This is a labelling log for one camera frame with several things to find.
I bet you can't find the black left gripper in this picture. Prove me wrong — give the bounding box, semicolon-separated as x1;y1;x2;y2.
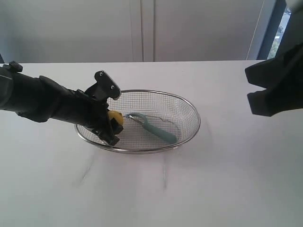
40;70;124;146

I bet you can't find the yellow lemon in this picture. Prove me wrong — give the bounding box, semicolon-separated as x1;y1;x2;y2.
107;110;124;126

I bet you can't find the teal vegetable peeler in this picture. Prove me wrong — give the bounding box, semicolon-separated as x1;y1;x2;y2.
124;113;178;144

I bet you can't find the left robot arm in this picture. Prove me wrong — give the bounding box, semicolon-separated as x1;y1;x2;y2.
0;61;123;146

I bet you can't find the metal wire mesh basket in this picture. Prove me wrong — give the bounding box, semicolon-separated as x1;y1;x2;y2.
75;89;201;154

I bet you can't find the window with dark frame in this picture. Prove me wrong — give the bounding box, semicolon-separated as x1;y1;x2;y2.
257;0;303;60

